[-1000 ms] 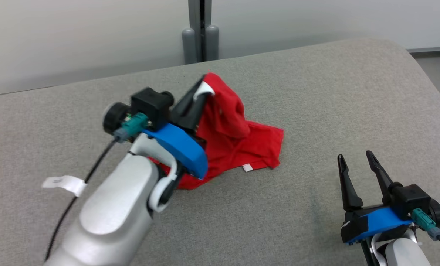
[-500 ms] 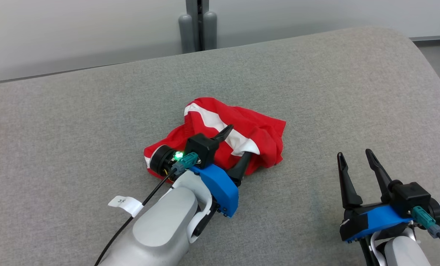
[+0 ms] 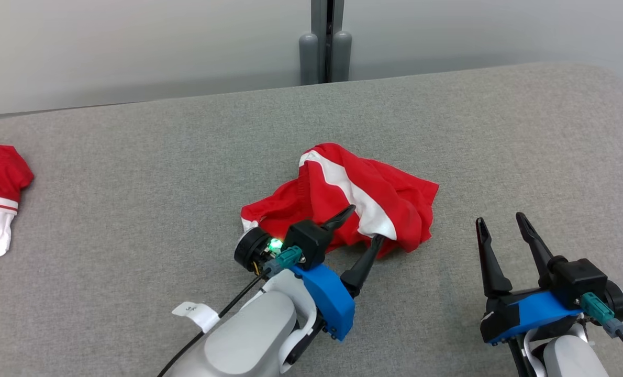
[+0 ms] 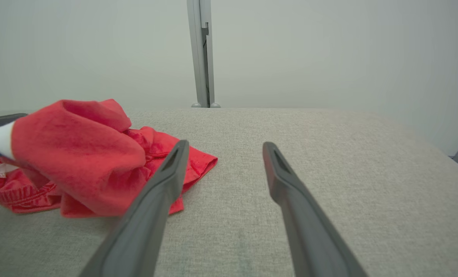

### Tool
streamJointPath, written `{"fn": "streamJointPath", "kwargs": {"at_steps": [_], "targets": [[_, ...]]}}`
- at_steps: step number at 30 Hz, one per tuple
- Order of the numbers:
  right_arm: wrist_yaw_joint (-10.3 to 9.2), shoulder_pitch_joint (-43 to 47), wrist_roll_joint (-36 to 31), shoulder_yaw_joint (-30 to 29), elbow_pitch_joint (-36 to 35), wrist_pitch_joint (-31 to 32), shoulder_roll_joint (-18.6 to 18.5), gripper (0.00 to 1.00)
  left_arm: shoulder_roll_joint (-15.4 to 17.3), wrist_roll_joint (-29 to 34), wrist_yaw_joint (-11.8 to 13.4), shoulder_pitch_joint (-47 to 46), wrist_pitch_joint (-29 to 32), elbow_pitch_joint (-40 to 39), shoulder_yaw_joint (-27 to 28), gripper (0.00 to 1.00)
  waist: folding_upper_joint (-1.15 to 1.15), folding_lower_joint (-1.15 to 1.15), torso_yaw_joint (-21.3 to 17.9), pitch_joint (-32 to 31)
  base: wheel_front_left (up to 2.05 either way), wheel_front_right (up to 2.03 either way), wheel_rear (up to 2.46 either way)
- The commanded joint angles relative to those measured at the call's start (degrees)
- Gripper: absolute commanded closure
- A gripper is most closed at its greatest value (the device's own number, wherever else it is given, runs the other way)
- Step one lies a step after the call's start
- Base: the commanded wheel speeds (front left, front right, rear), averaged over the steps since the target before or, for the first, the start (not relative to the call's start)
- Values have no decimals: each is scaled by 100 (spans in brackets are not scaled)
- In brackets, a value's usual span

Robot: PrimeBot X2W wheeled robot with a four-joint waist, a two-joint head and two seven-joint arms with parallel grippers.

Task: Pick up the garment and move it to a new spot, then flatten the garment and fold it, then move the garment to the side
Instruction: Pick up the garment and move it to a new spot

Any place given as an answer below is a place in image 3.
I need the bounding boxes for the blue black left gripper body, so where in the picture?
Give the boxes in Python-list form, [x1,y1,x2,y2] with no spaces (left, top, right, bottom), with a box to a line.
[290,262,356,342]

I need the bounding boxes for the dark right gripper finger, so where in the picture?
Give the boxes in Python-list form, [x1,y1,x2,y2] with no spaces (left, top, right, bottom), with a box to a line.
[475,217,514,300]
[515,212,555,290]

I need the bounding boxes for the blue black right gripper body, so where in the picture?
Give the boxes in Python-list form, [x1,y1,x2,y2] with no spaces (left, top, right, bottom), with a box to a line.
[480,290,585,345]

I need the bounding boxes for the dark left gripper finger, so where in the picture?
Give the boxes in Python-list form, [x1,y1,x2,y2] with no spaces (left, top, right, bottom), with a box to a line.
[319,205,356,236]
[340,234,386,298]

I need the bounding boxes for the red shorts with white stripe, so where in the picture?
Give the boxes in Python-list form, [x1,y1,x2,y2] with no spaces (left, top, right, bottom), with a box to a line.
[241,142,439,258]

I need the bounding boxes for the teal left cable connector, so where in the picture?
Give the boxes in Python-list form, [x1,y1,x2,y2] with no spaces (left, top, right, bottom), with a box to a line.
[263,246,304,277]

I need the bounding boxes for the teal cable connector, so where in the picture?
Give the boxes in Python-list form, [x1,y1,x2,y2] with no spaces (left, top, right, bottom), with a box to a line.
[580,292,623,338]
[263,246,304,277]

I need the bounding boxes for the teal right cable connector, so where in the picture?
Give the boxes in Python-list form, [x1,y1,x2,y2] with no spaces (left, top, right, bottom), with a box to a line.
[580,292,623,338]

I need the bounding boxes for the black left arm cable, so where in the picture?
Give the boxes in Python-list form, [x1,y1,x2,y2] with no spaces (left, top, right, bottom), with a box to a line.
[157,270,268,377]

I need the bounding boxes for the white left cable label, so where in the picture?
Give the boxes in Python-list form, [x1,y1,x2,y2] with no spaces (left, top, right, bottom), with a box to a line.
[172,301,220,333]

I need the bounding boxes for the grey cylinder post foot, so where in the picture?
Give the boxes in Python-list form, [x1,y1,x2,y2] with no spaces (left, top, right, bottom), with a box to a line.
[299,33,320,86]
[331,30,353,83]

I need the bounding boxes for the grey partition post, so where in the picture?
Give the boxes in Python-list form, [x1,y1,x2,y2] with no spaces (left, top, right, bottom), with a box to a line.
[311,0,344,84]

